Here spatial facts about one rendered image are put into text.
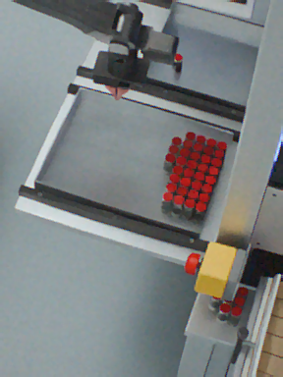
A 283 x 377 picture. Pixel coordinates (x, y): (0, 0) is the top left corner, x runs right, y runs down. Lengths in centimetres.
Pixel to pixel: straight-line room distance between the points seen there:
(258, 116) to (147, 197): 53
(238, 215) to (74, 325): 118
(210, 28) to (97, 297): 95
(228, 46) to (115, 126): 36
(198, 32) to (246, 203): 70
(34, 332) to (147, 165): 92
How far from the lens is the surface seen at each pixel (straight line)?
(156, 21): 222
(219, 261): 165
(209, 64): 213
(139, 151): 196
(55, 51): 334
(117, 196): 189
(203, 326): 176
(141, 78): 179
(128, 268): 282
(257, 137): 145
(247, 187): 156
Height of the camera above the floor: 244
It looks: 54 degrees down
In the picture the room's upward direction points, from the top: 6 degrees clockwise
